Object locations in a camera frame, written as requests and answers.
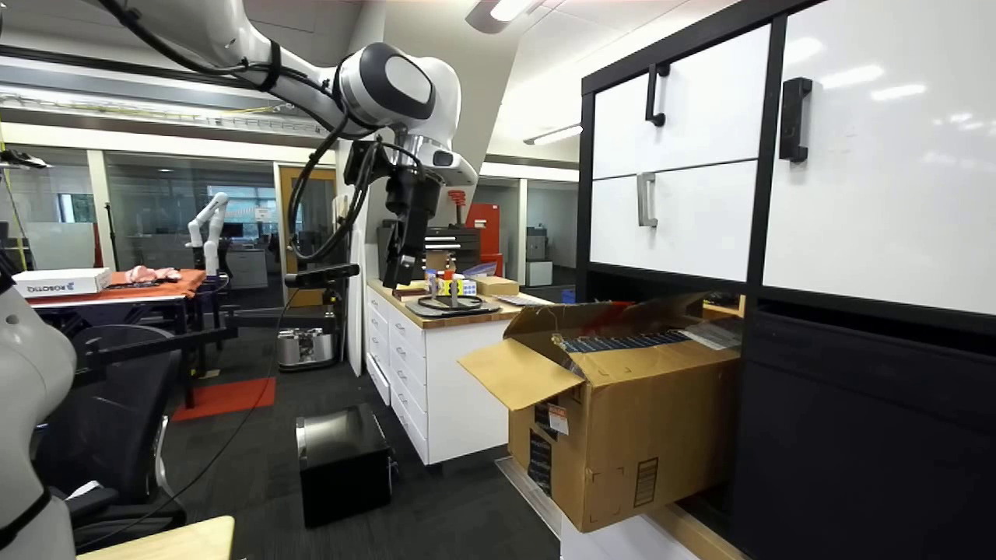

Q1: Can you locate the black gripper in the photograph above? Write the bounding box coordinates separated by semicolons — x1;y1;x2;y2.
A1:
378;164;445;288

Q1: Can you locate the brown cardboard box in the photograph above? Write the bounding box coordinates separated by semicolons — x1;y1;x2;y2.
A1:
457;291;748;535

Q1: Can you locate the small cardboard box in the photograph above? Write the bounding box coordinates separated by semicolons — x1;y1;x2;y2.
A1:
474;275;522;303

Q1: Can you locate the black box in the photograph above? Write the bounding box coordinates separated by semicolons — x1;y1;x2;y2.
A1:
291;403;398;531

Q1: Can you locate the flat white box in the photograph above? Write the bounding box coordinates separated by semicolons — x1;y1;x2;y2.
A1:
10;265;115;303

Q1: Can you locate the black printer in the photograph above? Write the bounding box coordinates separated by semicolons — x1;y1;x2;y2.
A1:
419;223;483;277

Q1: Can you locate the round black tray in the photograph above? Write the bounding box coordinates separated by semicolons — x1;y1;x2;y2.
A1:
400;291;503;322

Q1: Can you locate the red cabinet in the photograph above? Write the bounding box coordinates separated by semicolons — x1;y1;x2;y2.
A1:
462;199;507;281

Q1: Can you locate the white cabinet with wooden top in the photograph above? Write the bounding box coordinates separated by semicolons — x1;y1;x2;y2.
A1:
362;277;528;471

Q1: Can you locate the white bucket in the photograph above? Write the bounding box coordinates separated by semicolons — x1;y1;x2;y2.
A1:
273;323;340;374

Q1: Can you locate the long ceiling light strip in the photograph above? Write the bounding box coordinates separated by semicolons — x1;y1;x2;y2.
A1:
519;122;584;149

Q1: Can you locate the red floor mat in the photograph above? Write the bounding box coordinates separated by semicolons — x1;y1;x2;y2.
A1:
171;374;280;427

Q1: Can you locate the table with red top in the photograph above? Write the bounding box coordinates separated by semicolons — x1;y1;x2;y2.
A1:
28;265;234;410

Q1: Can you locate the black office chair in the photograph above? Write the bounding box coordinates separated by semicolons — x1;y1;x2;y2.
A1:
38;322;194;554

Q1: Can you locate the light wooden table corner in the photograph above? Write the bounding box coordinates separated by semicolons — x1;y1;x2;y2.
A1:
74;513;238;560

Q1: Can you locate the black cabinet with white panels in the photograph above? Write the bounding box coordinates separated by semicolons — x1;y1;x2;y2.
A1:
574;0;996;560

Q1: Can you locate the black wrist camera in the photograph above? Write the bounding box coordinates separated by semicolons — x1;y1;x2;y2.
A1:
342;136;388;194

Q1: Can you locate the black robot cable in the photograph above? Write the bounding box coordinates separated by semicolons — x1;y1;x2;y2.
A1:
97;0;416;267

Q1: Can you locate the grey cabinet handle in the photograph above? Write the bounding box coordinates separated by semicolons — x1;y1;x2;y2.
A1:
633;171;663;234

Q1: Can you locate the small black cabinet handle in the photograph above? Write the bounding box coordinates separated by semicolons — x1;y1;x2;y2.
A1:
642;63;672;132

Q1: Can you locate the large black cabinet handle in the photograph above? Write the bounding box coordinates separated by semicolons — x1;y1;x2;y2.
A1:
779;76;814;164

